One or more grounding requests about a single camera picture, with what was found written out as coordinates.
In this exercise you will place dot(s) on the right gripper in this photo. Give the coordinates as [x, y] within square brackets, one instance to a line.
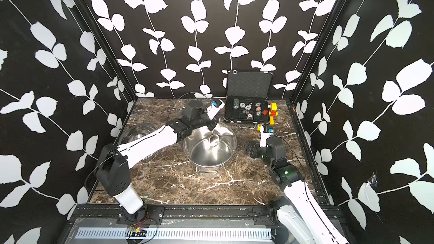
[256, 147]

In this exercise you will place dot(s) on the blue green chip stack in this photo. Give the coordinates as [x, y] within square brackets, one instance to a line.
[236, 103]

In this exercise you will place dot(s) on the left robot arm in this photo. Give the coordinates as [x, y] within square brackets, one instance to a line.
[114, 163]

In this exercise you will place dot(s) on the black poker chip case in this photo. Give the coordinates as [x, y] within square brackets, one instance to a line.
[252, 89]

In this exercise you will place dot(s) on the stainless steel pot lid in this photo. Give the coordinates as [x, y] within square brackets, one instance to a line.
[136, 132]

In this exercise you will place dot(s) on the perforated metal rail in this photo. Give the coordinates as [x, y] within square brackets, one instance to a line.
[196, 234]

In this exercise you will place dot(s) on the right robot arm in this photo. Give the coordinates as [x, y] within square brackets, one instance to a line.
[298, 211]

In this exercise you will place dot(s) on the long steel spoon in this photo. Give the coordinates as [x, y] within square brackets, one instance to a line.
[222, 133]

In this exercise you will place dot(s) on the yellow red toy block figure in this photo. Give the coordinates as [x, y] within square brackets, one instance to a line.
[273, 112]

